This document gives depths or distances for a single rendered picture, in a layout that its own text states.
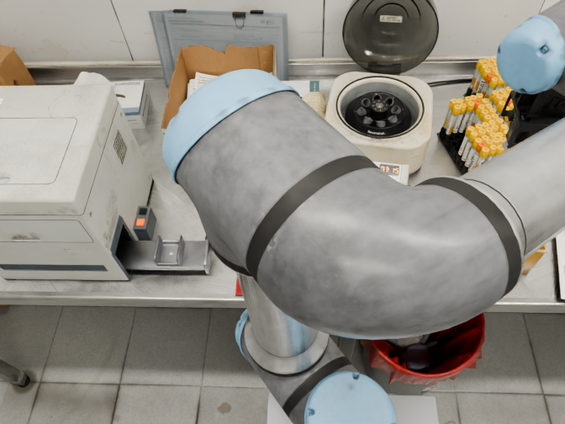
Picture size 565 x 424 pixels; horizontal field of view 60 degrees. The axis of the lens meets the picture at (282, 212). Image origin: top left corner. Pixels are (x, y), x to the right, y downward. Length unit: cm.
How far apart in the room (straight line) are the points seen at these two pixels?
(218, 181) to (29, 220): 65
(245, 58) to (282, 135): 99
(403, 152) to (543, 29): 56
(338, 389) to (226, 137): 42
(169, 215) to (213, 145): 82
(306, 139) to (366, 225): 7
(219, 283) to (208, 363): 90
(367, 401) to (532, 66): 44
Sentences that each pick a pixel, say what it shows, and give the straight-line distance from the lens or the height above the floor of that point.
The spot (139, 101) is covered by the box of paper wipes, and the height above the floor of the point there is 93.
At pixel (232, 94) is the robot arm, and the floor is 156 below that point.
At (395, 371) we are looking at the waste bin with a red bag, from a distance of 144.
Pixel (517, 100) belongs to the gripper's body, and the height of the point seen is 127.
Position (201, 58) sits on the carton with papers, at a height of 99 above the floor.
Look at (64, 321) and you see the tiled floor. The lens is 215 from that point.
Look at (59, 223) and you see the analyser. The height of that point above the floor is 110.
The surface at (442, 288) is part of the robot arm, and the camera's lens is 30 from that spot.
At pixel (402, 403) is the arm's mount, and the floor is 92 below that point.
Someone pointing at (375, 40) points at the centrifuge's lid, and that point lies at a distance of 128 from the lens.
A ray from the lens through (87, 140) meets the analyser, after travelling 92.
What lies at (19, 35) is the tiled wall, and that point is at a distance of 153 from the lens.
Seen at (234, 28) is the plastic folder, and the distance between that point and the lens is 129.
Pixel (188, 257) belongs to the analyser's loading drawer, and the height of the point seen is 91.
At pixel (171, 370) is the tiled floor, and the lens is 193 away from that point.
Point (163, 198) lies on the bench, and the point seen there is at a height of 88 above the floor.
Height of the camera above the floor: 179
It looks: 56 degrees down
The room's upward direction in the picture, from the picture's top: 5 degrees counter-clockwise
